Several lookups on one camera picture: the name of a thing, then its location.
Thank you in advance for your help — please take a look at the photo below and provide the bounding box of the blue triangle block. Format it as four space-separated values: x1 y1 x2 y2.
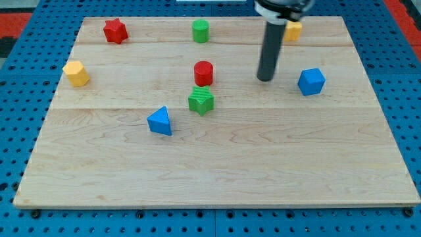
147 106 172 136

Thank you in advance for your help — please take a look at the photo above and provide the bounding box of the blue cube block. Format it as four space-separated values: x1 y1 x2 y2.
297 68 326 96

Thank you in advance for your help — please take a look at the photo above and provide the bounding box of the yellow hexagon block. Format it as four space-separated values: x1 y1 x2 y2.
62 61 89 87

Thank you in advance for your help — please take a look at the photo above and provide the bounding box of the green star block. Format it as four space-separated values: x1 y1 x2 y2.
188 86 214 116

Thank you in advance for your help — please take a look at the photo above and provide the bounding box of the red cylinder block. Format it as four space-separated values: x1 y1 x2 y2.
193 61 214 87

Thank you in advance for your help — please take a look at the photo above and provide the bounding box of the wooden board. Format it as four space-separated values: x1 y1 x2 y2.
13 16 420 209

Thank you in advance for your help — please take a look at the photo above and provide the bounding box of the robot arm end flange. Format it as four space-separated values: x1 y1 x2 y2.
254 0 316 25

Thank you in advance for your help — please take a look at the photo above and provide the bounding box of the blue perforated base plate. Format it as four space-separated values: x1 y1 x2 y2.
1 0 420 236

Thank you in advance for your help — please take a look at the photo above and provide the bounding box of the red star block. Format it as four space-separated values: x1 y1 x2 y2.
103 18 128 44

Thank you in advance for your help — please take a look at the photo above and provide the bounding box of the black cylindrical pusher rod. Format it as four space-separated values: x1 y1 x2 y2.
257 22 286 82

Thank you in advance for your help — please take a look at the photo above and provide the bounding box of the green cylinder block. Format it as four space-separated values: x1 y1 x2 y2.
191 19 210 43

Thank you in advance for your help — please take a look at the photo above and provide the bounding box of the yellow block behind rod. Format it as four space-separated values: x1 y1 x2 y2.
283 21 303 41

